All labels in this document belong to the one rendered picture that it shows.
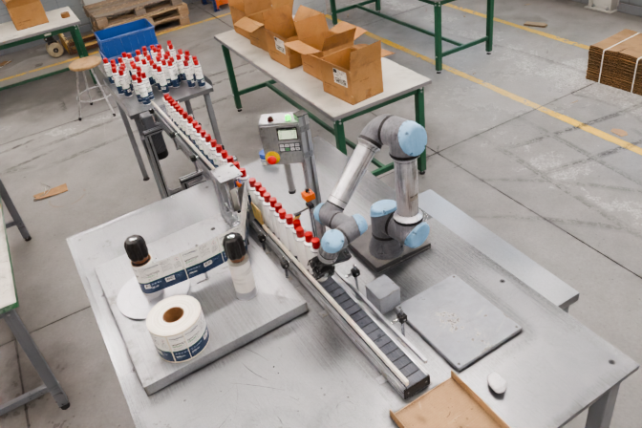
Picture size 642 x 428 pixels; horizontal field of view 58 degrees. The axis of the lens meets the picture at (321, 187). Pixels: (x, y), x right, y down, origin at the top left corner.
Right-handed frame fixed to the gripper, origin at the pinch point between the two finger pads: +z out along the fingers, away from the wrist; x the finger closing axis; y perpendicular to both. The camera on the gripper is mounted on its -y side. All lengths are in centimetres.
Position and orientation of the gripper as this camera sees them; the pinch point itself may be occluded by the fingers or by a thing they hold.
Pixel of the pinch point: (324, 273)
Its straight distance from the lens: 236.6
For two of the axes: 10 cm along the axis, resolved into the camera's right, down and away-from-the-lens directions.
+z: -1.4, 5.0, 8.5
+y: -8.5, 3.8, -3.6
